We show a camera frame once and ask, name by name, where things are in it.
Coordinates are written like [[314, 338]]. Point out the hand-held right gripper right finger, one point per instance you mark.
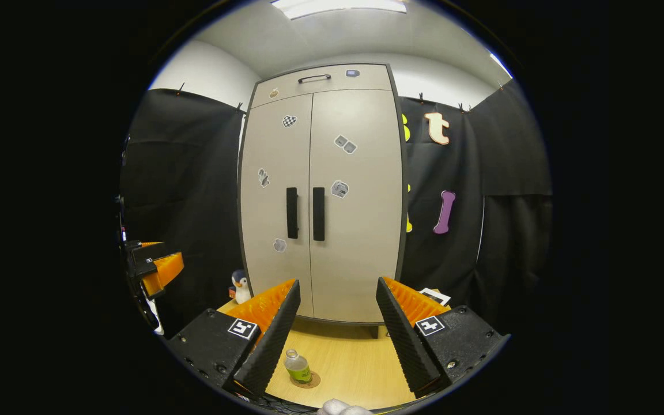
[[407, 346]]

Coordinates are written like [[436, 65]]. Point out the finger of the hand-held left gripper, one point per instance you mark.
[[165, 270], [144, 249]]

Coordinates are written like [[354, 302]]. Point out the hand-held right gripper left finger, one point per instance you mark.
[[268, 346]]

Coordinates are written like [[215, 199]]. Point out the green label plastic bottle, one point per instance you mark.
[[297, 369]]

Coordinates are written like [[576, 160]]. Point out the round brown coaster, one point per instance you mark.
[[313, 380]]

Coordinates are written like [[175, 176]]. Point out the grey cabinet door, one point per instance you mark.
[[361, 248], [268, 219]]

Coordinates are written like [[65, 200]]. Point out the grey cabinet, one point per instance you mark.
[[404, 190]]

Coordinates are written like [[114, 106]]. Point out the grey cabinet drawer front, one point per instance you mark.
[[320, 92]]

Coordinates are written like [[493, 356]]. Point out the penguin plush toy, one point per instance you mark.
[[242, 291]]

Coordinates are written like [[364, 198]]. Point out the black backdrop cloth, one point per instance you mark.
[[499, 259]]

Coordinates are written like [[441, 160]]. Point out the small ceiling light panel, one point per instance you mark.
[[500, 64]]

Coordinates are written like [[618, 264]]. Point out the large ceiling light panel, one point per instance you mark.
[[338, 7]]

